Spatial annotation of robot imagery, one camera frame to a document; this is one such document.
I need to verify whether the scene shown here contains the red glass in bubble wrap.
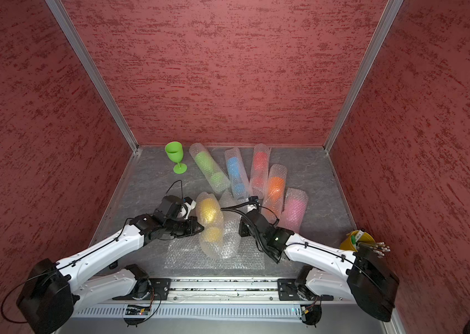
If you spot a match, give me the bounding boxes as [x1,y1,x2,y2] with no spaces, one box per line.
[250,143,271,198]

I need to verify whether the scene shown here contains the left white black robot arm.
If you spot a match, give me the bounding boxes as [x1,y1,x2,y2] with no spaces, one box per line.
[16,195,204,333]

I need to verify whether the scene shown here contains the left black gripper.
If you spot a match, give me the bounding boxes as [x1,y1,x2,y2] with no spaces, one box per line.
[165,216,204,237]

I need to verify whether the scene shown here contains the blue glass in bubble wrap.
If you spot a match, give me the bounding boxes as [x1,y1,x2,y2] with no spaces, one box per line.
[225,148,250,200]

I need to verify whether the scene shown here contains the pink glass in bubble wrap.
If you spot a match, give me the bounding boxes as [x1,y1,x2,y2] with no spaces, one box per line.
[278,188,309,233]

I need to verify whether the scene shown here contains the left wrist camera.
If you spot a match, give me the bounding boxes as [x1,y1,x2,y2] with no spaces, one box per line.
[178,197,197,220]

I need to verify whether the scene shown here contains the clear bubble wrap sheet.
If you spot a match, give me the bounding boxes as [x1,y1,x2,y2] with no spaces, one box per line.
[164,191,264,271]

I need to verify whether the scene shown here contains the right aluminium corner post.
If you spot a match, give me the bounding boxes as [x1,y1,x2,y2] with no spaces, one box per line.
[323,0,403,155]

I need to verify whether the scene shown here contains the aluminium corner post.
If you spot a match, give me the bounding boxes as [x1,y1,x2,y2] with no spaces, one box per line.
[323,0,403,155]
[45,0,140,154]

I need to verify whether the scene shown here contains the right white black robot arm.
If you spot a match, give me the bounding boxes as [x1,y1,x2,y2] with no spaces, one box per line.
[236,210,400,322]

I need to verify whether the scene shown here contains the green glass in bubble wrap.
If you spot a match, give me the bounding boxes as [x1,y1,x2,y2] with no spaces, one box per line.
[189,143,230,195]

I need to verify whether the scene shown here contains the left aluminium corner post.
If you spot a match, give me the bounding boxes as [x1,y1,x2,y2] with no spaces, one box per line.
[45,0,140,154]

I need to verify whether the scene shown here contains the yellow pen cup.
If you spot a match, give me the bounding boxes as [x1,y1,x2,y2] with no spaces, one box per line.
[339,230,375,251]

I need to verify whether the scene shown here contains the orange glass in bubble wrap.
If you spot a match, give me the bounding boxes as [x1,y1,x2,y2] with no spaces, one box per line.
[261,164,287,224]

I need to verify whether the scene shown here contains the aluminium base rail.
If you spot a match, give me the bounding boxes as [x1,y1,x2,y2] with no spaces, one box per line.
[59,277,405,333]

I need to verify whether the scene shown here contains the yellow glass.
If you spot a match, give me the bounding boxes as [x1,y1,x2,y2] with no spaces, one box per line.
[196,192,225,259]

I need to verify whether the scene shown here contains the bright green wine glass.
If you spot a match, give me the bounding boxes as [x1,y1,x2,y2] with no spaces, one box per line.
[165,141,187,175]

